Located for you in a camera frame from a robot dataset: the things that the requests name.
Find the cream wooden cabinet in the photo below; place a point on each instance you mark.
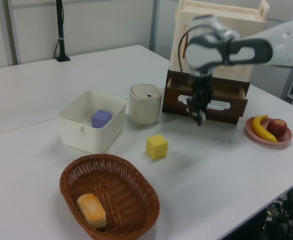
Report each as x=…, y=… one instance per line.
x=224, y=7

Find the pink plate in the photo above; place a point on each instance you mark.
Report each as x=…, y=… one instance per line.
x=249, y=127

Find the brown wooden drawer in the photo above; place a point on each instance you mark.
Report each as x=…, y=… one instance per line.
x=176, y=103

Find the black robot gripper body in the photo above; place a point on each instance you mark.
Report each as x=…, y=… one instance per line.
x=201, y=86

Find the black camera stand pole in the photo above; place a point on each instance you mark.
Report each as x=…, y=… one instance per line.
x=61, y=30

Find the black and white toy animal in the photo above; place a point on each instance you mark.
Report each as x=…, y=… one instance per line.
x=203, y=117

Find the toasted bread loaf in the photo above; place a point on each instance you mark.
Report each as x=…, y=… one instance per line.
x=91, y=210

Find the dark brown drawer cabinet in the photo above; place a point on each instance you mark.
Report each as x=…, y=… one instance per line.
x=171, y=73

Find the yellow banana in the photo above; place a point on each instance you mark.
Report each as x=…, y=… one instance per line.
x=257, y=127

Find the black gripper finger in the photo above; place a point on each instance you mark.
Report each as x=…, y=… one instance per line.
x=192, y=107
x=201, y=106

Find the red apple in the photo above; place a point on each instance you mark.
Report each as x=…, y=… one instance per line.
x=277, y=127

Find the purple foam cube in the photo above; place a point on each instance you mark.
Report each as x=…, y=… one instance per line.
x=100, y=120

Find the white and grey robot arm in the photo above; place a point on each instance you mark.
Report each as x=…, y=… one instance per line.
x=286, y=42

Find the white plastic bin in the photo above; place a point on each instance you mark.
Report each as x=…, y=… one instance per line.
x=86, y=140

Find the brown wicker basket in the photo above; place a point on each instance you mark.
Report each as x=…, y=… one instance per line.
x=126, y=190

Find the white lidded trash can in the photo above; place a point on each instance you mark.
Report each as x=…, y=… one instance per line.
x=144, y=110

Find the yellow foam cube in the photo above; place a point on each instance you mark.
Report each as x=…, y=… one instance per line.
x=156, y=147

